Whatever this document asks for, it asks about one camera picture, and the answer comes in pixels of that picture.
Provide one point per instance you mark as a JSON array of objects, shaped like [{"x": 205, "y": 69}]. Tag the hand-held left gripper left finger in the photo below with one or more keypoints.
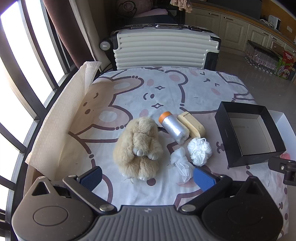
[{"x": 91, "y": 179}]

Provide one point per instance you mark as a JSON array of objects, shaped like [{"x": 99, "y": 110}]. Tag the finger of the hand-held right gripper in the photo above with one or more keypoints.
[{"x": 281, "y": 166}]

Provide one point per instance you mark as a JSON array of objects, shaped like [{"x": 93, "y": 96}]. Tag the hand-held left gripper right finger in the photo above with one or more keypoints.
[{"x": 203, "y": 179}]

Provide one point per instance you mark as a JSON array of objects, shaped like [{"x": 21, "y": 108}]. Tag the white mesh cloth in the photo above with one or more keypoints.
[{"x": 181, "y": 165}]

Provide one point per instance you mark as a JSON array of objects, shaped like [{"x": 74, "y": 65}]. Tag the black cardboard box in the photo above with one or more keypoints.
[{"x": 223, "y": 129}]

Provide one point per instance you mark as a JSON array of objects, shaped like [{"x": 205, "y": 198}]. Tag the silver bottle with orange cap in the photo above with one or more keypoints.
[{"x": 172, "y": 128}]

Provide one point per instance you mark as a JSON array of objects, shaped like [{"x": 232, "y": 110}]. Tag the beige plush rabbit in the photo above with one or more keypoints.
[{"x": 138, "y": 139}]

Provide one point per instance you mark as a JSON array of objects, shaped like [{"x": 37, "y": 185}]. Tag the small pink object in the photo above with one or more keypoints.
[{"x": 285, "y": 155}]

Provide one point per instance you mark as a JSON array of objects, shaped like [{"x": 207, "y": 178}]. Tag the white cardboard box lid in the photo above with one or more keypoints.
[{"x": 281, "y": 120}]

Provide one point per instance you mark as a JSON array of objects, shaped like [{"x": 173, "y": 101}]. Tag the dark window railing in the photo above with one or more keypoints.
[{"x": 37, "y": 118}]

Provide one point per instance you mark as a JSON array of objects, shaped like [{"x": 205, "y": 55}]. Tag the printed bear blanket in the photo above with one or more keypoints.
[{"x": 129, "y": 102}]

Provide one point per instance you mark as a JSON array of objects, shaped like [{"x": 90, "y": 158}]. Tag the green printed carton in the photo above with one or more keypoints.
[{"x": 285, "y": 67}]

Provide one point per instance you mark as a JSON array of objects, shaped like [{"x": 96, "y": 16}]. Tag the pack of water bottles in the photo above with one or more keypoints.
[{"x": 261, "y": 58}]

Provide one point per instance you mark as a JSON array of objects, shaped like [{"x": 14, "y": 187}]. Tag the white ribbed suitcase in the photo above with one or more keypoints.
[{"x": 159, "y": 48}]

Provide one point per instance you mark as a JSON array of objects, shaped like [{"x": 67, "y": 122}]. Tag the white countertop appliance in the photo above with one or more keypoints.
[{"x": 274, "y": 21}]

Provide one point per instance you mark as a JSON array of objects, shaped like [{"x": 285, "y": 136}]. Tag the cream kitchen cabinets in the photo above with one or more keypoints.
[{"x": 233, "y": 25}]

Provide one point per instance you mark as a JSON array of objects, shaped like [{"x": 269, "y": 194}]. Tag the brown curtain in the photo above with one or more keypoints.
[{"x": 57, "y": 18}]

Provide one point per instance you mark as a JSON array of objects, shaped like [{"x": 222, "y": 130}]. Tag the pink cushion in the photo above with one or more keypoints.
[{"x": 129, "y": 7}]

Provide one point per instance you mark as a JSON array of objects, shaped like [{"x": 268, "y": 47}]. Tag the beige tassel cloth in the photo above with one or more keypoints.
[{"x": 182, "y": 4}]

